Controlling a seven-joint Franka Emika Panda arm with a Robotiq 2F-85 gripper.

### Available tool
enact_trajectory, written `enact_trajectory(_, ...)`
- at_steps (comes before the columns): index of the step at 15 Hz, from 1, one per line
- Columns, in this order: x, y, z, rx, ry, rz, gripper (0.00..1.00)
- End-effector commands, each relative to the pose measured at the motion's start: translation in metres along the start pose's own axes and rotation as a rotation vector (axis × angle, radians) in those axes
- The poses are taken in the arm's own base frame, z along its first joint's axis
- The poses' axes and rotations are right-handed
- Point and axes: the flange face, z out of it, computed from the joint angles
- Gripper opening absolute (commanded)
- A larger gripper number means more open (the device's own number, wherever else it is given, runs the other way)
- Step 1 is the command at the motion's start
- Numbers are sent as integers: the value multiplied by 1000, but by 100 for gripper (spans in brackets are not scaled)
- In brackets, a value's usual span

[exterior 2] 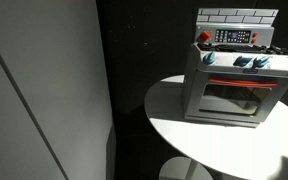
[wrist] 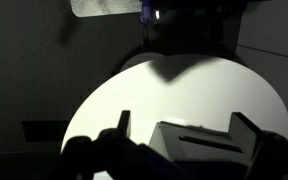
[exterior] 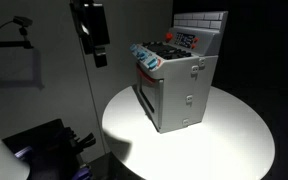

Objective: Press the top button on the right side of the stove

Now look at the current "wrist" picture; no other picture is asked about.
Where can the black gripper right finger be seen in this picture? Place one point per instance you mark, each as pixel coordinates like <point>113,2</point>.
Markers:
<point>247,133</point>

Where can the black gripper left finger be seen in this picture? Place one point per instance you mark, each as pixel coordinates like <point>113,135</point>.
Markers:
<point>124,123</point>

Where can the white toy stove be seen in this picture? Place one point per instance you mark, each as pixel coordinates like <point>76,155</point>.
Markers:
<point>167,140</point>

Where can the purple lit device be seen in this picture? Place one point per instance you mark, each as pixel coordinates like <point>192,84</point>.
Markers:
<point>146,12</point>

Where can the dark bulky stand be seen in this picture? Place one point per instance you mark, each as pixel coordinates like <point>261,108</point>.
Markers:
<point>197,30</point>

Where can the bright rectangular light panel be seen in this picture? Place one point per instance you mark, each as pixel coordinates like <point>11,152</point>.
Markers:
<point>104,7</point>

